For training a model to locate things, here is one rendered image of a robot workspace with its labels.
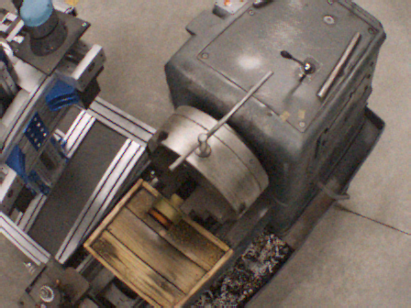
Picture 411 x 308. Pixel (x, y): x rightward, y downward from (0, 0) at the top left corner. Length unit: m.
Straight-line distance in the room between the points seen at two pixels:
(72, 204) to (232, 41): 1.28
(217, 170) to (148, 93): 1.53
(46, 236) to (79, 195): 0.27
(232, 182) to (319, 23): 0.54
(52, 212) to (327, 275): 1.28
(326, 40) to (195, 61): 0.38
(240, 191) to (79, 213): 1.21
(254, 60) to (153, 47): 1.58
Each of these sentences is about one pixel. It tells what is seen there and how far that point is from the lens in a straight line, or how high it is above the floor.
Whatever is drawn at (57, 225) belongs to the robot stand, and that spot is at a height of 0.21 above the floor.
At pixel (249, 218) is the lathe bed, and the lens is 1.93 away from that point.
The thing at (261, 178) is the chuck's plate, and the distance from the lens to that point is 1.69.
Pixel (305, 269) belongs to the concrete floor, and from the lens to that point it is 2.78.
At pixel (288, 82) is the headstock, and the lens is 1.66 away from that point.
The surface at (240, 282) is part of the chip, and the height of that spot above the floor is 0.60.
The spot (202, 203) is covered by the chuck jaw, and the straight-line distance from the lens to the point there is 1.70.
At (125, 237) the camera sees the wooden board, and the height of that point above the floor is 0.89.
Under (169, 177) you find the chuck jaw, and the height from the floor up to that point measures 1.15.
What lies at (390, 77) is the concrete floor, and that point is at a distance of 3.21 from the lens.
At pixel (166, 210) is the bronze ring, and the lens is 1.69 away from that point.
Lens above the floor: 2.72
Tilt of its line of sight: 68 degrees down
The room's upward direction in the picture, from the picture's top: 12 degrees counter-clockwise
